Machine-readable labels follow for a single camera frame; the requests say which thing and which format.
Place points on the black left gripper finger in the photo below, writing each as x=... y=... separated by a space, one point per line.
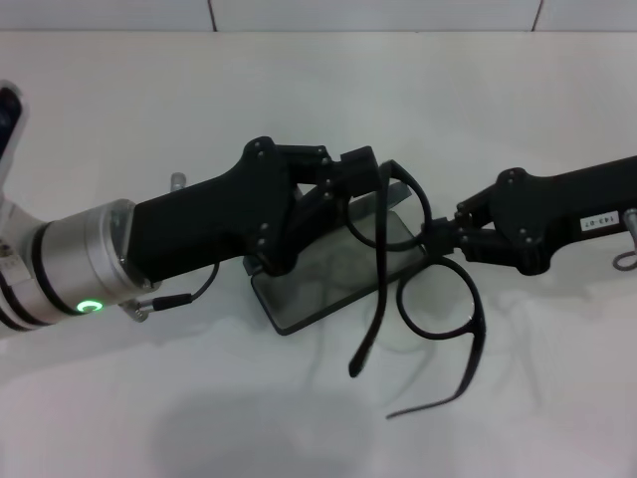
x=358 y=171

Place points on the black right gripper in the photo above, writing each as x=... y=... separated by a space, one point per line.
x=557 y=219

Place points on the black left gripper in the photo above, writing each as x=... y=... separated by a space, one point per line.
x=209 y=229

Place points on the black glasses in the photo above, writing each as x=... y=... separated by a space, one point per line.
x=395 y=169

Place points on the black glasses case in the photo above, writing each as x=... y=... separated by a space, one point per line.
x=318 y=299

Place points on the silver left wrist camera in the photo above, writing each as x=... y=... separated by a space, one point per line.
x=12 y=134

